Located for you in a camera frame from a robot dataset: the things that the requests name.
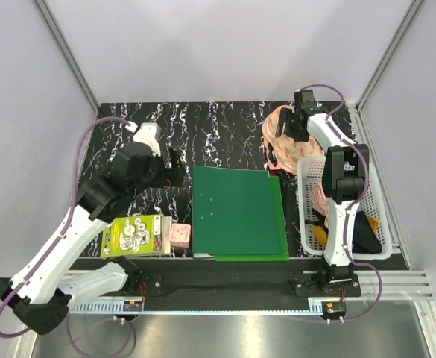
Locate pink floral mesh laundry bag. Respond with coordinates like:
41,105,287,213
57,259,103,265
262,104,324,175

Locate black bra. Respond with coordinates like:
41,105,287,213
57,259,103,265
305,209,382,254

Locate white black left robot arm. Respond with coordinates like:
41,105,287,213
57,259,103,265
0,142,185,335

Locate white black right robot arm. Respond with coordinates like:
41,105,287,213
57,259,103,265
276,106,369,296

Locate white perforated plastic basket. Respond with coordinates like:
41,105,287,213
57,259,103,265
297,156,393,261

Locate small pink box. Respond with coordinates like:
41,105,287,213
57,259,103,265
170,223,192,248

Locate lime green illustrated book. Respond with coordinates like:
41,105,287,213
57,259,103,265
100,214,172,258

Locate pink lace garment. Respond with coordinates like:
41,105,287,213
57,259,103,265
311,183,330,228

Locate mustard yellow garment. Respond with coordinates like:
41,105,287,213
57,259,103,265
313,217,379,248

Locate light green folder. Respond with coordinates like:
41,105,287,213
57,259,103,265
213,175,289,262

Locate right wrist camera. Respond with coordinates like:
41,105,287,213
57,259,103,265
294,89,318,112

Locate right aluminium frame post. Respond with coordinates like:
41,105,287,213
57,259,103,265
356,0,427,113

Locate aluminium frame post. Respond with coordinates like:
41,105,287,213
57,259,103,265
356,0,427,113
32,0,100,115

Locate dark green ring binder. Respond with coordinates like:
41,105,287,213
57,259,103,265
192,166,281,256

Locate white slotted cable duct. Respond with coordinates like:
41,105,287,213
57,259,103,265
71,297,323,315

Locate left aluminium frame post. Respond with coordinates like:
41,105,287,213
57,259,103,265
32,0,100,115

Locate aluminium rail crossbar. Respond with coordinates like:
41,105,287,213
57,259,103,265
31,270,435,301

